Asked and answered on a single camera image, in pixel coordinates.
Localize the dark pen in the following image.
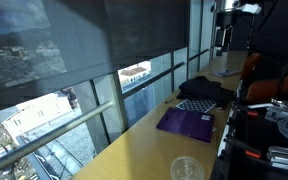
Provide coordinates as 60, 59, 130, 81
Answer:
164, 96, 177, 105

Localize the clear plastic cup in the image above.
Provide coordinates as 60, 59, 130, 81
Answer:
169, 155, 206, 180

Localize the black tripod stand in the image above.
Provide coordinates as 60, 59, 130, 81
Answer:
246, 13, 258, 52

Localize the blue magazine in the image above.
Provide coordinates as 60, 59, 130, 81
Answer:
208, 67, 243, 79

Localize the short dark handrail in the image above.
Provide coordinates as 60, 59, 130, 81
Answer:
188, 48, 210, 62

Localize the black robot cart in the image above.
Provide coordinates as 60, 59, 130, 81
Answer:
210, 99, 288, 180

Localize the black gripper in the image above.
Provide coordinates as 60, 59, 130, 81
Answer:
215, 9, 243, 57

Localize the small orange chair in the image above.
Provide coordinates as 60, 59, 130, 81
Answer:
239, 52, 262, 82

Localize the dark roller window blind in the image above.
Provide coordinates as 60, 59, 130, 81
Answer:
0, 0, 191, 116

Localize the aluminium profile bar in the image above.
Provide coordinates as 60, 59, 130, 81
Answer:
266, 145, 288, 174

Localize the checkered calibration board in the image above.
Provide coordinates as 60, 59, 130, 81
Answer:
175, 98, 218, 115

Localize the large orange chair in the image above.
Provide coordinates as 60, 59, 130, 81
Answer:
246, 68, 288, 102

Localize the long metal handrail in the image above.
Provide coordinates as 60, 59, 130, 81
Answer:
0, 99, 116, 178

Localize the grey power adapter box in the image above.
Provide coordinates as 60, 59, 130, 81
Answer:
264, 106, 287, 123

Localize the black cloth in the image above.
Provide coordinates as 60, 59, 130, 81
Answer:
176, 75, 237, 109

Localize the dark metal handrail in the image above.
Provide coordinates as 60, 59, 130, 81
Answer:
121, 61, 186, 100

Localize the black clamp orange tip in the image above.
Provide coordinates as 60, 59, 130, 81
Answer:
232, 105, 260, 118
224, 135, 262, 160

